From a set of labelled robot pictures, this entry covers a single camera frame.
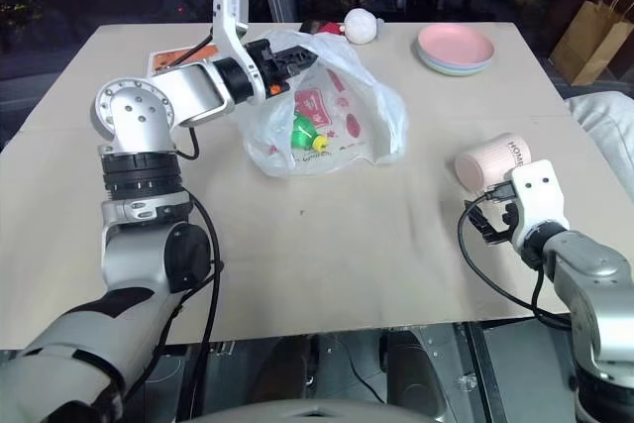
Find pink plate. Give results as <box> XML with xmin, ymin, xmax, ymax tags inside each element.
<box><xmin>416</xmin><ymin>23</ymin><xmax>496</xmax><ymax>65</ymax></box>

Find brown paper bag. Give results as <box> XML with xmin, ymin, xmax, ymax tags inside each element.
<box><xmin>548</xmin><ymin>0</ymin><xmax>634</xmax><ymax>87</ymax></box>

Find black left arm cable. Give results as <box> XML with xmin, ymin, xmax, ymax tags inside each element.
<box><xmin>118</xmin><ymin>26</ymin><xmax>225</xmax><ymax>407</ymax></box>

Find white cloth bundle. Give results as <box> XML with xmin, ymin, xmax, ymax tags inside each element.
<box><xmin>564</xmin><ymin>89</ymin><xmax>634</xmax><ymax>196</ymax></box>

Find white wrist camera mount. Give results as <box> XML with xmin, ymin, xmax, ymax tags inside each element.
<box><xmin>504</xmin><ymin>159</ymin><xmax>572</xmax><ymax>255</ymax></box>
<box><xmin>210</xmin><ymin>0</ymin><xmax>264</xmax><ymax>106</ymax></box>

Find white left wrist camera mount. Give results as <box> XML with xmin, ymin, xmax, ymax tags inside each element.
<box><xmin>210</xmin><ymin>0</ymin><xmax>264</xmax><ymax>106</ymax></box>

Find white plush toy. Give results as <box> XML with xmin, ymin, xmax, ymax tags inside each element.
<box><xmin>343</xmin><ymin>7</ymin><xmax>385</xmax><ymax>46</ymax></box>

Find dark rounded shape under table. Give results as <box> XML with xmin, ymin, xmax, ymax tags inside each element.
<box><xmin>378</xmin><ymin>327</ymin><xmax>447</xmax><ymax>414</ymax></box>

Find light blue plate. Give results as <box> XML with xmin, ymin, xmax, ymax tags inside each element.
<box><xmin>414</xmin><ymin>44</ymin><xmax>494</xmax><ymax>72</ymax></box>

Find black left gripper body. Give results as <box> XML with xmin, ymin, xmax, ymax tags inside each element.
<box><xmin>246</xmin><ymin>39</ymin><xmax>300</xmax><ymax>99</ymax></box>

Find orange white printed card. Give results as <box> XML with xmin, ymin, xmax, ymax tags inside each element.
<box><xmin>147</xmin><ymin>45</ymin><xmax>222</xmax><ymax>80</ymax></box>

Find pale green plate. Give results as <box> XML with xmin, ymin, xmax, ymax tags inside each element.
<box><xmin>420</xmin><ymin>59</ymin><xmax>490</xmax><ymax>79</ymax></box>

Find grey rounded robot body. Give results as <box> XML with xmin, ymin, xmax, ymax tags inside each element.
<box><xmin>195</xmin><ymin>396</ymin><xmax>437</xmax><ymax>423</ymax></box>

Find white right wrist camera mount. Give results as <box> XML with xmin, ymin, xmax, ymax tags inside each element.
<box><xmin>504</xmin><ymin>159</ymin><xmax>572</xmax><ymax>255</ymax></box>

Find red small toy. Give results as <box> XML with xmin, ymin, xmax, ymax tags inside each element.
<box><xmin>315</xmin><ymin>20</ymin><xmax>347</xmax><ymax>38</ymax></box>

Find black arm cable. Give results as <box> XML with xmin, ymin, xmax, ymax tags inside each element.
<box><xmin>118</xmin><ymin>26</ymin><xmax>225</xmax><ymax>407</ymax></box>
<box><xmin>457</xmin><ymin>183</ymin><xmax>574</xmax><ymax>331</ymax></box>

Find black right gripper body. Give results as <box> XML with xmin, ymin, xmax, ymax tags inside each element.
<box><xmin>487</xmin><ymin>198</ymin><xmax>520</xmax><ymax>245</ymax></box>

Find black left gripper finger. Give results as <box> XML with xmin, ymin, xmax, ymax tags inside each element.
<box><xmin>273</xmin><ymin>45</ymin><xmax>318</xmax><ymax>61</ymax></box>
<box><xmin>281</xmin><ymin>58</ymin><xmax>318</xmax><ymax>81</ymax></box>

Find pink ribbed cup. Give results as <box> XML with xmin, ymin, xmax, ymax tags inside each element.
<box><xmin>454</xmin><ymin>132</ymin><xmax>527</xmax><ymax>194</ymax></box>

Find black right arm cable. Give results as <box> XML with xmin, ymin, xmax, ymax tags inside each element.
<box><xmin>457</xmin><ymin>183</ymin><xmax>574</xmax><ymax>331</ymax></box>

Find black cable under table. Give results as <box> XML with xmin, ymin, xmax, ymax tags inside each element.
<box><xmin>309</xmin><ymin>333</ymin><xmax>390</xmax><ymax>407</ymax></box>

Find white plastic bag red print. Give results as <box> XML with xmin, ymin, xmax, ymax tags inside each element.
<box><xmin>239</xmin><ymin>28</ymin><xmax>411</xmax><ymax>178</ymax></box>

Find red white snack packet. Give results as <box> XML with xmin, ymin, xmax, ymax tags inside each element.
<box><xmin>292</xmin><ymin>87</ymin><xmax>334</xmax><ymax>128</ymax></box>

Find green bottle yellow cap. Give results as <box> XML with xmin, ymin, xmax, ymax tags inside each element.
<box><xmin>288</xmin><ymin>114</ymin><xmax>332</xmax><ymax>155</ymax></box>

